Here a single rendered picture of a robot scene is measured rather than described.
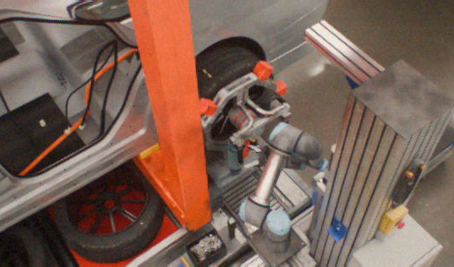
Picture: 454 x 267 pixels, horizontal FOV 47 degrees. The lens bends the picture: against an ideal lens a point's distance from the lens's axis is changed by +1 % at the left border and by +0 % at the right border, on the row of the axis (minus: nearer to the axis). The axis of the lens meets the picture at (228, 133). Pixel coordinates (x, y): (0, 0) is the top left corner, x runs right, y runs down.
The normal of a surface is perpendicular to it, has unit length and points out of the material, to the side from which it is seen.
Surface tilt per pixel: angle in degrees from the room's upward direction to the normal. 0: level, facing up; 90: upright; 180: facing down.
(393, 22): 0
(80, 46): 6
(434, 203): 0
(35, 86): 55
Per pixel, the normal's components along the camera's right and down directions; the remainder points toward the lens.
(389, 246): -0.02, -0.59
